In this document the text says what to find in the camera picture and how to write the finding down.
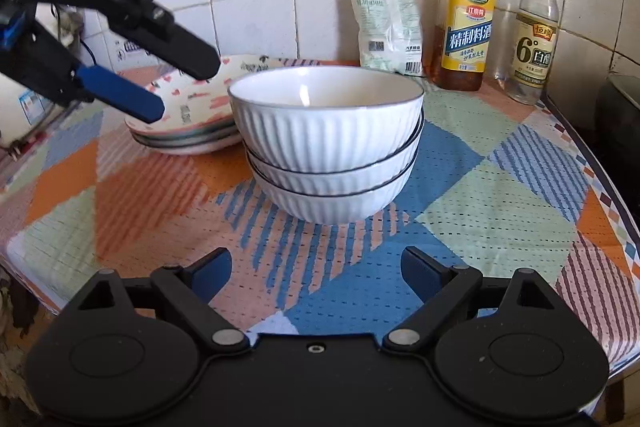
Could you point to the white ribbed bowl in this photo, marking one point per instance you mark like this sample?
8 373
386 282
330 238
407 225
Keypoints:
325 180
325 132
330 207

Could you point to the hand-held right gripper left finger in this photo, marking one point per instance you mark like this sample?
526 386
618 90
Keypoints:
207 275

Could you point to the teal egg print plate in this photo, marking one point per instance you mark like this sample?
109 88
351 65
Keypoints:
185 138

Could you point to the yellow label cooking wine bottle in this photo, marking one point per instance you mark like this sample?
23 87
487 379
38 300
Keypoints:
462 22

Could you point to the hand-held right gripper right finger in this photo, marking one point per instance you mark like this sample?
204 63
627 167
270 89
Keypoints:
425 277

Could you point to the white rabbit carrot print plate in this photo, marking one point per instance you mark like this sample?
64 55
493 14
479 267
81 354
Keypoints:
200 102

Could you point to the patchwork tablecloth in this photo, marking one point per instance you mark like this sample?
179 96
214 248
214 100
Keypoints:
150 207

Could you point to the wall sticker label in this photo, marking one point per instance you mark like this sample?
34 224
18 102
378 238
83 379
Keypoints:
131 49

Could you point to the white green plastic bag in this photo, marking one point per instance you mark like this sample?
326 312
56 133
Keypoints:
387 24

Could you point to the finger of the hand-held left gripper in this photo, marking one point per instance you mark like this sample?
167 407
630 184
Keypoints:
180 52
125 92

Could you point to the clear vinegar bottle yellow cap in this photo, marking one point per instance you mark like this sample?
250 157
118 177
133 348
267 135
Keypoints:
534 37

